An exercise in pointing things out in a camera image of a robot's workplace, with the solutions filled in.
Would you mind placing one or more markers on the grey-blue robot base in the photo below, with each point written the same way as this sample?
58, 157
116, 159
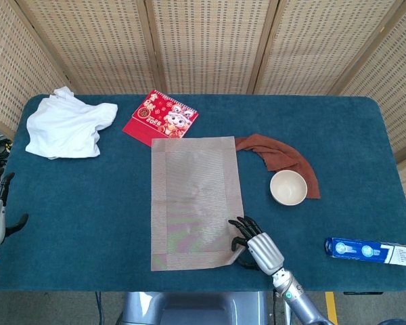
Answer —
196, 309

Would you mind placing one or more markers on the blue toothpaste box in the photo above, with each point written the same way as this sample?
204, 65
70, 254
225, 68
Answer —
358, 251

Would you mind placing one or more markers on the silver woven placemat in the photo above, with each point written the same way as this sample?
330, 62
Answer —
196, 203

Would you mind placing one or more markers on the white crumpled cloth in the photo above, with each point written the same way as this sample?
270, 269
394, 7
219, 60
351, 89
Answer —
64, 128

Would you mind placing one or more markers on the brown cloth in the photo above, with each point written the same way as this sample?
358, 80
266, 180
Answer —
281, 154

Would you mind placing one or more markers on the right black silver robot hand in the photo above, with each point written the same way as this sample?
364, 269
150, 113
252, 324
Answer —
265, 252

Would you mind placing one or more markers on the red desk calendar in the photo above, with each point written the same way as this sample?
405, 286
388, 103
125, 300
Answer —
159, 116

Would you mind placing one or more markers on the bamboo folding screen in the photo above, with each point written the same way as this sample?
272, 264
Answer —
206, 44

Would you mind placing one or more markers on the silver table leg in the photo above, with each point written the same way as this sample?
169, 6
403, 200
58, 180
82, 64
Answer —
286, 311

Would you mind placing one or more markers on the teal table carpet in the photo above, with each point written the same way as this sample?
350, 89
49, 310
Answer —
88, 203

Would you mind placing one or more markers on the light cream bowl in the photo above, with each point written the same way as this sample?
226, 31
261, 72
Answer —
288, 189

